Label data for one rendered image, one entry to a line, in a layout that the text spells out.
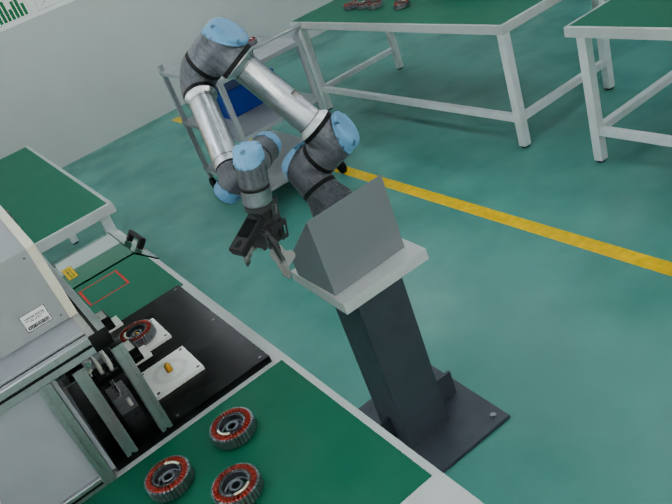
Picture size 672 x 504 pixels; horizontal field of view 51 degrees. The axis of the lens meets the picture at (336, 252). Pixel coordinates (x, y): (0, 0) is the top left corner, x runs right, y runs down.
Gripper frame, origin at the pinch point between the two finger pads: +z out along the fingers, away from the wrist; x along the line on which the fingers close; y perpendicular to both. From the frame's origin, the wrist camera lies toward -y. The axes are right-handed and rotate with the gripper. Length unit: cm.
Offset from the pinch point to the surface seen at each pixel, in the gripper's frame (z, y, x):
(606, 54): 39, 327, 18
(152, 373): 26.7, -24.0, 28.6
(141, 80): 87, 321, 466
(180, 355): 25.3, -15.6, 25.5
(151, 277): 32, 17, 78
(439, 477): 17, -25, -64
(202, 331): 25.5, -4.1, 28.3
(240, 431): 21.0, -32.3, -14.8
